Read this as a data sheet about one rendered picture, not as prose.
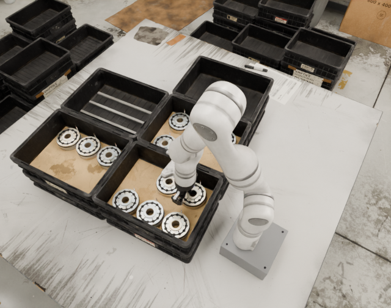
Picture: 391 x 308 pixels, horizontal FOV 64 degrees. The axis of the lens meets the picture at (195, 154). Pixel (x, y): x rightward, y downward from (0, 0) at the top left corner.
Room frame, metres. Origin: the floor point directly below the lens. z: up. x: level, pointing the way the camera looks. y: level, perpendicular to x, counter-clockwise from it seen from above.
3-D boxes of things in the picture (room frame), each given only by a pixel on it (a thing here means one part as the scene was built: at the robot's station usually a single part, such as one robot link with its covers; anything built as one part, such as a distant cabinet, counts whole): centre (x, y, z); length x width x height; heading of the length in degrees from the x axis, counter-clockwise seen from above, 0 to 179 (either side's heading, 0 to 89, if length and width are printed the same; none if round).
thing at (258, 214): (0.40, -0.19, 1.04); 0.09 x 0.09 x 0.17; 83
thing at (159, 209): (0.48, 0.17, 0.86); 0.10 x 0.10 x 0.01
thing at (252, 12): (2.59, -0.39, 0.31); 0.40 x 0.30 x 0.34; 58
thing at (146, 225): (0.55, 0.14, 0.92); 0.40 x 0.30 x 0.02; 63
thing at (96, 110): (0.99, 0.36, 0.87); 0.40 x 0.30 x 0.11; 63
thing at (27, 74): (1.68, 1.08, 0.37); 0.40 x 0.30 x 0.45; 147
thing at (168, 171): (0.55, 0.05, 1.05); 0.11 x 0.09 x 0.06; 57
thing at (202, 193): (0.56, 0.01, 0.86); 0.10 x 0.10 x 0.01
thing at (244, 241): (0.40, -0.19, 0.88); 0.09 x 0.09 x 0.17; 61
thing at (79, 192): (0.73, 0.49, 0.92); 0.40 x 0.30 x 0.02; 63
